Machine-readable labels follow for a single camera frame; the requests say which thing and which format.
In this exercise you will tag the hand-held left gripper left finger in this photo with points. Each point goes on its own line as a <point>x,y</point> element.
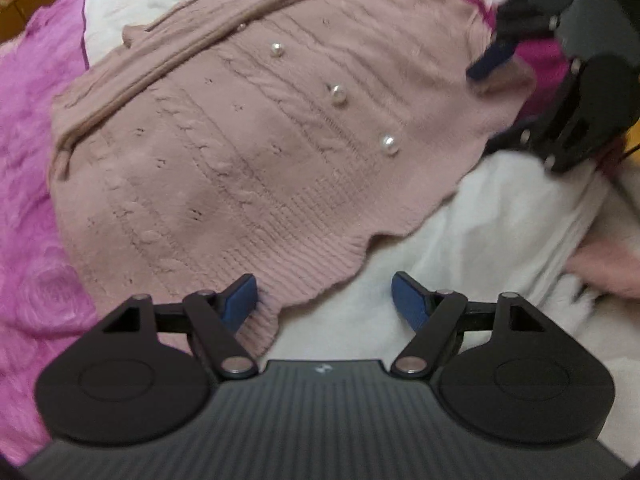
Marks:
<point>242,302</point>

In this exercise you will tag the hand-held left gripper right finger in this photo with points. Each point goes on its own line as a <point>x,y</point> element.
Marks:
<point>407,300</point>

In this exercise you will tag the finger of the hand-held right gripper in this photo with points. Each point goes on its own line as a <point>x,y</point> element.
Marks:
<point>490,60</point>
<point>565,125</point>

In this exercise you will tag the pink knitted sweater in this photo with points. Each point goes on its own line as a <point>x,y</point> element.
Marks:
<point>225,160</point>

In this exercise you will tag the pink floral striped blanket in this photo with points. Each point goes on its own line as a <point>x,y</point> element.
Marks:
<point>30,160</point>

